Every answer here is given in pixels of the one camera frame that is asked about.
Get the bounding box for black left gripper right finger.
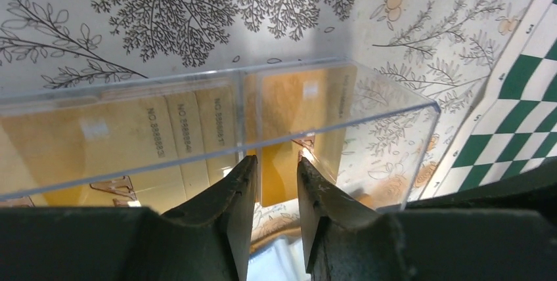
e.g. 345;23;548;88
297;159;556;280

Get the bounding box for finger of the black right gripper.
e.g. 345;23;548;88
407;160;556;212

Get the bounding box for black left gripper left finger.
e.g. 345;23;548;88
1;156;257;280

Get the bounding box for clear box of orange blocks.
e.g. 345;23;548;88
1;58;440;213

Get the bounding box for gold vip card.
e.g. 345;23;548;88
1;97;187;213
166;91;210;199
196;86;237;185
244;64;357;207

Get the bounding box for gold VIP card rightmost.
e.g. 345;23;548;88
244;64;357;207

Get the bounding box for green white chessboard mat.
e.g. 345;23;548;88
421;0;556;199

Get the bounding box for floral patterned table mat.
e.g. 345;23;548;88
1;0;533;241

